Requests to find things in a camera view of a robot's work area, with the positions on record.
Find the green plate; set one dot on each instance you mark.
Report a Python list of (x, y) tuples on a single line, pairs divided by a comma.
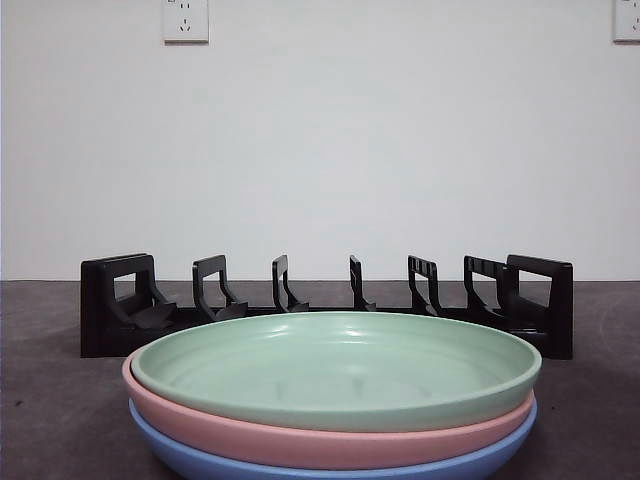
[(330, 370)]

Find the pink plate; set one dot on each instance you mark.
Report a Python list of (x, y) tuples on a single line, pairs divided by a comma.
[(165, 415)]

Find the blue plate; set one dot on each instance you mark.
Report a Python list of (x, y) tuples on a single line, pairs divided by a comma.
[(160, 450)]

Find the black plastic dish rack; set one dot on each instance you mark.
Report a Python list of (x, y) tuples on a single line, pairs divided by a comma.
[(560, 310)]

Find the white wall socket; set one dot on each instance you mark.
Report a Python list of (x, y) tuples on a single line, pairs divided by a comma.
[(186, 22), (629, 22)]

